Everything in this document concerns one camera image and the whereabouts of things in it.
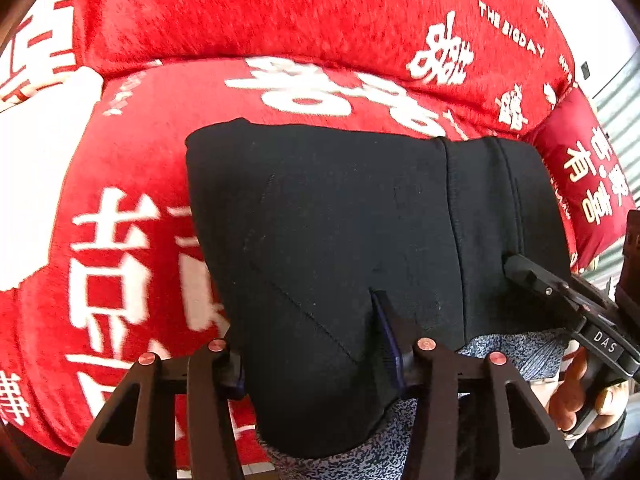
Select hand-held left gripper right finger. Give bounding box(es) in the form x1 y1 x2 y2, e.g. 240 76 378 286
371 290 584 480

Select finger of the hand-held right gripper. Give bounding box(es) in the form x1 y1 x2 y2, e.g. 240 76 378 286
503 253 621 328

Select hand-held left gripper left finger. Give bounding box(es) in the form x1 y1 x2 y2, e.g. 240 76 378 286
62 339 247 480

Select black pants with grey lining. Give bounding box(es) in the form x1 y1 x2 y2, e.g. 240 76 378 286
184 117 573 480

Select person's right forearm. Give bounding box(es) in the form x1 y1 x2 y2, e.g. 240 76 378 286
569 407 632 480

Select person's right hand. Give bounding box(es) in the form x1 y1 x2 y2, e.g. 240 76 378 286
547 347 629 433

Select dark red printed pillow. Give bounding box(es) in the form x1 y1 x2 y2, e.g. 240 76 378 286
522 85 638 271

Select red printed blanket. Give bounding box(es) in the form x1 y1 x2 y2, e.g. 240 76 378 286
0 0 576 480

